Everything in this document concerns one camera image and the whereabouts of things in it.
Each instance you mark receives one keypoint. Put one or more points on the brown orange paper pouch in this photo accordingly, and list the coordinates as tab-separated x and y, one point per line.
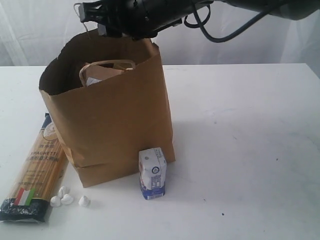
96	72

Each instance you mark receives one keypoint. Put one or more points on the white candy piece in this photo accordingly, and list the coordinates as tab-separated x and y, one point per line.
63	191
84	201
55	201
67	199

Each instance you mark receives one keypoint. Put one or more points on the white blue small packet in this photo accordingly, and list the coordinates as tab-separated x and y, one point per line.
152	170

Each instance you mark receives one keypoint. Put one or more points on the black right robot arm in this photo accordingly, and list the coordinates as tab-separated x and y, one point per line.
287	9

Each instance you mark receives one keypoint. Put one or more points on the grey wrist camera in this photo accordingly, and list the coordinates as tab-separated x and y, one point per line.
89	11

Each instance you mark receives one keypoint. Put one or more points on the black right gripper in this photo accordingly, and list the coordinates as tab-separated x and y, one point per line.
141	19

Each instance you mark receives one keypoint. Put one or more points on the brown paper bag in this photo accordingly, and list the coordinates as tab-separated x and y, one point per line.
102	127

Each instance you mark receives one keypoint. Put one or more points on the spaghetti packet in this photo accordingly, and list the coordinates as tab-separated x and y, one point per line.
38	180

